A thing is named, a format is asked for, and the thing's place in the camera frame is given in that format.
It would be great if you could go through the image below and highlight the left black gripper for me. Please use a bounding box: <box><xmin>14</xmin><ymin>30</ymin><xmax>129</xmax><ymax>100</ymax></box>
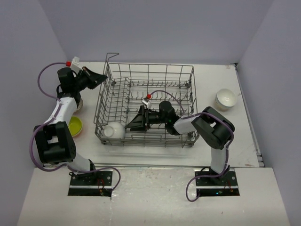
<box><xmin>73</xmin><ymin>68</ymin><xmax>108</xmax><ymax>92</ymax></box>

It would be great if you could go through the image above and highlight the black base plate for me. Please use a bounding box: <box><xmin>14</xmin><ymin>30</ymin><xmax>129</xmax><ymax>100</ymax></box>
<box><xmin>196</xmin><ymin>169</ymin><xmax>240</xmax><ymax>197</ymax></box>
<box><xmin>68</xmin><ymin>171</ymin><xmax>113</xmax><ymax>197</ymax></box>

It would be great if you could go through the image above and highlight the beige ceramic bowl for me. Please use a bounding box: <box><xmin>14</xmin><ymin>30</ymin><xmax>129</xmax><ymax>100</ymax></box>
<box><xmin>214</xmin><ymin>99</ymin><xmax>233</xmax><ymax>111</ymax></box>

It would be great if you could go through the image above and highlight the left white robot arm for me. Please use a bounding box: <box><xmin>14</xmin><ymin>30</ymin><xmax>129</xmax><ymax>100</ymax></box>
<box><xmin>29</xmin><ymin>66</ymin><xmax>108</xmax><ymax>185</ymax></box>

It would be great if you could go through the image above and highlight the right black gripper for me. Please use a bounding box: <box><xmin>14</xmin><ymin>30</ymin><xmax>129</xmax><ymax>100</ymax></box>
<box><xmin>127</xmin><ymin>105</ymin><xmax>168</xmax><ymax>132</ymax></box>

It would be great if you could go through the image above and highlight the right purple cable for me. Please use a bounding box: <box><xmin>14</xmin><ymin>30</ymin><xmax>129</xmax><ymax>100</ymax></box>
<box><xmin>185</xmin><ymin>90</ymin><xmax>235</xmax><ymax>202</ymax></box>

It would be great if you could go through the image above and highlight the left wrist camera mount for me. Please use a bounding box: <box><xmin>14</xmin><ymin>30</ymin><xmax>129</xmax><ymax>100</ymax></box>
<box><xmin>65</xmin><ymin>56</ymin><xmax>82</xmax><ymax>73</ymax></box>

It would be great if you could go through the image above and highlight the white bowl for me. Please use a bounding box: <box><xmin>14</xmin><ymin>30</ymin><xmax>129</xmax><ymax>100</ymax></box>
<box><xmin>103</xmin><ymin>121</ymin><xmax>126</xmax><ymax>139</ymax></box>
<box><xmin>215</xmin><ymin>89</ymin><xmax>238</xmax><ymax>107</ymax></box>

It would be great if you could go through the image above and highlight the yellow-green bowl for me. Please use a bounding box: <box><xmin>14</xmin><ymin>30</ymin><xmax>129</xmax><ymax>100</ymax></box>
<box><xmin>68</xmin><ymin>116</ymin><xmax>83</xmax><ymax>137</ymax></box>

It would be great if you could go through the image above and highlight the purple cable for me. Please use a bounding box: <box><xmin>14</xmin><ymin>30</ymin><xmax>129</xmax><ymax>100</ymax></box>
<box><xmin>29</xmin><ymin>61</ymin><xmax>121</xmax><ymax>194</ymax></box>
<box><xmin>185</xmin><ymin>90</ymin><xmax>235</xmax><ymax>202</ymax></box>

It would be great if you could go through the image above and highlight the grey wire dish rack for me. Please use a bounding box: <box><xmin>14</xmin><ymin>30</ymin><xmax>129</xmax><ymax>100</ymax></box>
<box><xmin>94</xmin><ymin>53</ymin><xmax>199</xmax><ymax>147</ymax></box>

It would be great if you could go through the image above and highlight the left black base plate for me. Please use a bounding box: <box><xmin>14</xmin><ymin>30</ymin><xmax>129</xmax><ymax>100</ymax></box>
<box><xmin>68</xmin><ymin>171</ymin><xmax>113</xmax><ymax>197</ymax></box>

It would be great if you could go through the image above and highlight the brown patterned bowl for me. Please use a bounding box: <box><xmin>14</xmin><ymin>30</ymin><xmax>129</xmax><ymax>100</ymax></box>
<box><xmin>75</xmin><ymin>98</ymin><xmax>83</xmax><ymax>112</ymax></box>

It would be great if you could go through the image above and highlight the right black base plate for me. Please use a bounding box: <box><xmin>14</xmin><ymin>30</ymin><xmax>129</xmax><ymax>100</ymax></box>
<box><xmin>196</xmin><ymin>169</ymin><xmax>240</xmax><ymax>197</ymax></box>

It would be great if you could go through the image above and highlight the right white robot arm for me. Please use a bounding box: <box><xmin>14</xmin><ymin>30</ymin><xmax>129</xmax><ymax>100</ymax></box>
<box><xmin>126</xmin><ymin>101</ymin><xmax>235</xmax><ymax>185</ymax></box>

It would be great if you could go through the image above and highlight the white bowl front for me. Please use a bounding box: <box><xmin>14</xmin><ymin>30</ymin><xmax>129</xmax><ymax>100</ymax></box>
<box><xmin>103</xmin><ymin>121</ymin><xmax>126</xmax><ymax>139</ymax></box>

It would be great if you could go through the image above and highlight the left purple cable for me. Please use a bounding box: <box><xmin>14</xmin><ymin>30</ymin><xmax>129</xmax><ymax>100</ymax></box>
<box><xmin>29</xmin><ymin>61</ymin><xmax>121</xmax><ymax>194</ymax></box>

